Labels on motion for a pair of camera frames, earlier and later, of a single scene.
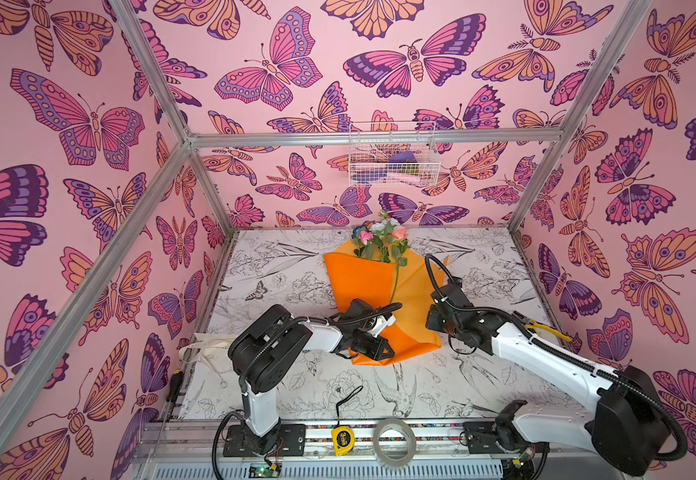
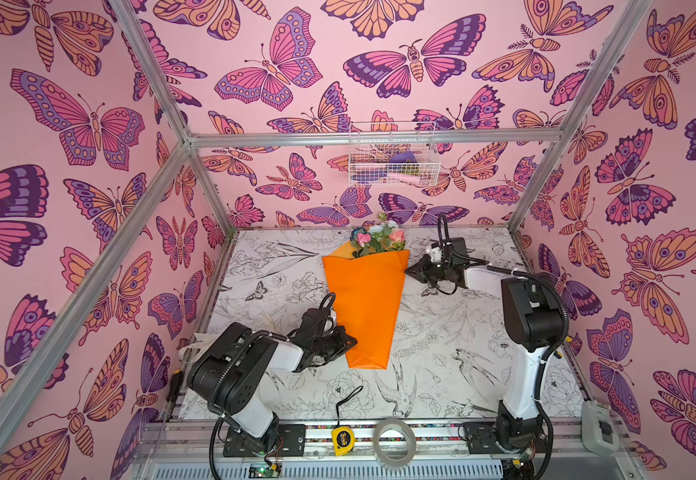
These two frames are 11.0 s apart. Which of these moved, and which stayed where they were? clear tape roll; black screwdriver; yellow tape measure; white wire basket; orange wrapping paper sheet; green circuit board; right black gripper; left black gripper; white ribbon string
Moved: orange wrapping paper sheet; right black gripper; left black gripper
Stayed: white ribbon string; green circuit board; yellow tape measure; clear tape roll; black screwdriver; white wire basket
